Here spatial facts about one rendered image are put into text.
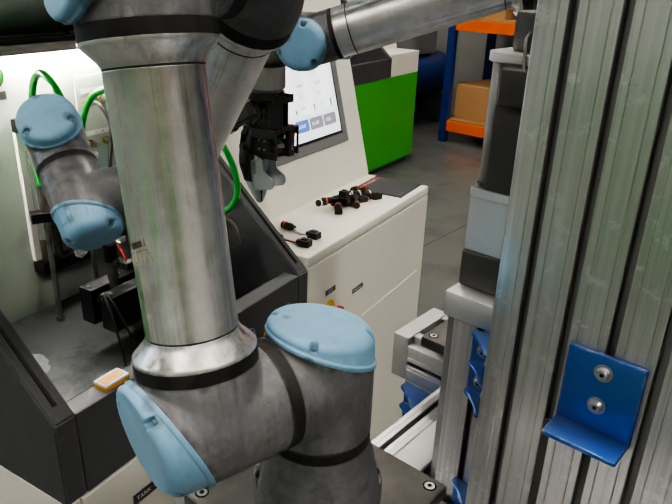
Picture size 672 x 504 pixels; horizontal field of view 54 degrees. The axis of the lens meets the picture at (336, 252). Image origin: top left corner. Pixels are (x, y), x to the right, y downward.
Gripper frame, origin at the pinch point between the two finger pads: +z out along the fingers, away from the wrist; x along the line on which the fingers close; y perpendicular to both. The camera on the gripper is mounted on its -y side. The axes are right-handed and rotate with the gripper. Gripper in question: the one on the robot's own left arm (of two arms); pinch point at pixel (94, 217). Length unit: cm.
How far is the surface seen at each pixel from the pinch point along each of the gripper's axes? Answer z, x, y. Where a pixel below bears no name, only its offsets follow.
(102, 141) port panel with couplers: 38, 6, -38
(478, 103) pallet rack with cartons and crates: 419, 363, -203
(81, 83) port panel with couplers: 26, 6, -47
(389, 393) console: 110, 66, 41
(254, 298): 27.1, 24.3, 16.1
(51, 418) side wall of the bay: -0.6, -15.4, 30.5
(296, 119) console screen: 49, 58, -35
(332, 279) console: 48, 48, 13
